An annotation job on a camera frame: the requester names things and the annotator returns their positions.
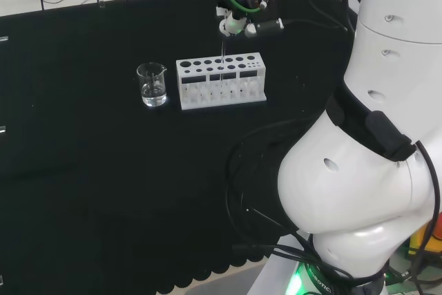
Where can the clear tape piece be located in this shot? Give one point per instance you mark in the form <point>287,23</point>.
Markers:
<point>2,129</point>
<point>1,280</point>
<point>3,39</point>

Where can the black bench cloth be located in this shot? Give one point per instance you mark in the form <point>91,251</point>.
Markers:
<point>86,170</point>

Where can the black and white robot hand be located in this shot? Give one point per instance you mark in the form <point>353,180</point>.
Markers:
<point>235,23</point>

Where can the glass beaker with water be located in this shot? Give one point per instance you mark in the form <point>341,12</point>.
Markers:
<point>153,98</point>

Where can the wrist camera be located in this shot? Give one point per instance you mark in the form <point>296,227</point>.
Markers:
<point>269,27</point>

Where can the yellow stop button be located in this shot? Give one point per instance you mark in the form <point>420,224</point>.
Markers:
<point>419,243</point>

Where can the white test tube rack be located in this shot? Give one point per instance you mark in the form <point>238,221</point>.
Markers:
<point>207,105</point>

